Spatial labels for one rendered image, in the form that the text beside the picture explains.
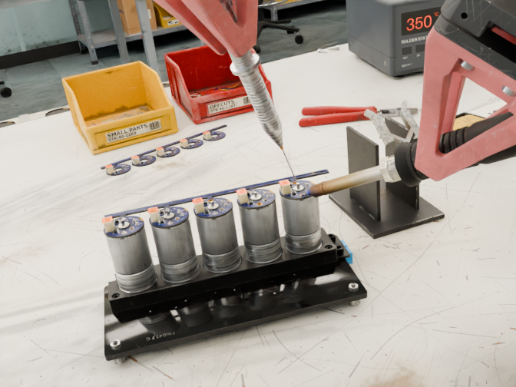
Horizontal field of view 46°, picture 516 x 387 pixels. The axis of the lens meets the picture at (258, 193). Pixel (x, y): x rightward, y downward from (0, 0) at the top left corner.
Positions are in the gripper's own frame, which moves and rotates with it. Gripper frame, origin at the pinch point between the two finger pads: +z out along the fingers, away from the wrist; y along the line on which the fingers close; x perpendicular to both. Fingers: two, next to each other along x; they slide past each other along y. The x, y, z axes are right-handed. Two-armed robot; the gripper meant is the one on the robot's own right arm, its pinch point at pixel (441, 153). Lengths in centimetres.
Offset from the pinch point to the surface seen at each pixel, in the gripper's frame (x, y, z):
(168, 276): -9.2, 6.3, 14.4
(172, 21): -210, -311, 200
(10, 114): -204, -165, 217
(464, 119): -0.3, -26.7, 10.1
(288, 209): -5.7, 0.4, 9.0
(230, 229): -7.7, 3.3, 10.7
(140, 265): -10.7, 7.5, 13.7
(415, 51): -10.1, -42.6, 13.7
